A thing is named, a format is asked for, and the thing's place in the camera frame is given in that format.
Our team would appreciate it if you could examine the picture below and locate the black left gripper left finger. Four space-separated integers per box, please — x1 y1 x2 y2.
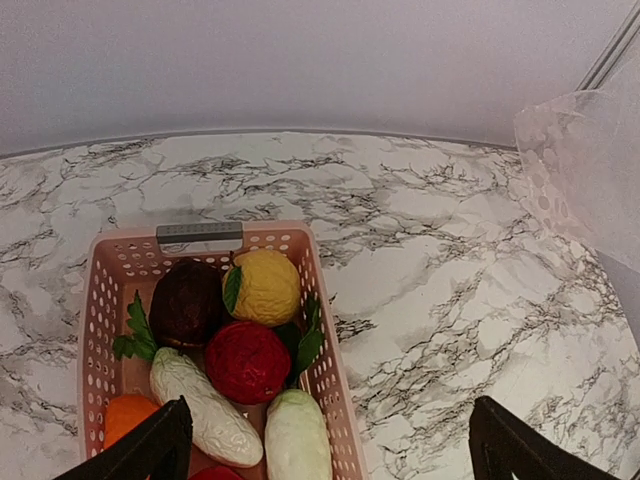
56 397 193 480

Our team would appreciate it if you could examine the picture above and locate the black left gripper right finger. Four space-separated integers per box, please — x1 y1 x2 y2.
469 396 613 480

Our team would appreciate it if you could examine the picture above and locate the orange toy orange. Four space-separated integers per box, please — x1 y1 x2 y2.
103 394 159 449

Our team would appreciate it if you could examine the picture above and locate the red toy apple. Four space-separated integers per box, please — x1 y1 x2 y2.
204 322 291 405
189 465 244 480

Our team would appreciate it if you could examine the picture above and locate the pink perforated plastic basket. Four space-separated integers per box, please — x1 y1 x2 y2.
78 221 368 479

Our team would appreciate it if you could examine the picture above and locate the clear pink zip top bag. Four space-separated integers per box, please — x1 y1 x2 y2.
514 58 639 270

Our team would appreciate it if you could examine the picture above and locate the white toy vegetable upper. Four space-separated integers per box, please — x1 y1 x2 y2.
149 347 264 468

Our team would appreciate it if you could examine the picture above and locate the white toy vegetable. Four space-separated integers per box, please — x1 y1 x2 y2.
264 389 333 480
149 347 264 468

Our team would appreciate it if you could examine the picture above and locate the green toy leaf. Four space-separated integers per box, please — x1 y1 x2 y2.
112 290 159 363

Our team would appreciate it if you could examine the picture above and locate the white toy vegetable lower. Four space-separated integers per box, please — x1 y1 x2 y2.
264 389 333 480

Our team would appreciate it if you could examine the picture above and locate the dark maroon toy fruit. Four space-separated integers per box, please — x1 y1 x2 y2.
148 258 224 349

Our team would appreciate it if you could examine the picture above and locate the yellow toy lemon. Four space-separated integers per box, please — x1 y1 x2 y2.
222 249 301 328

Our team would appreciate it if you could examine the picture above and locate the right aluminium frame post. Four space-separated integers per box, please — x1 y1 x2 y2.
576 1 639 91

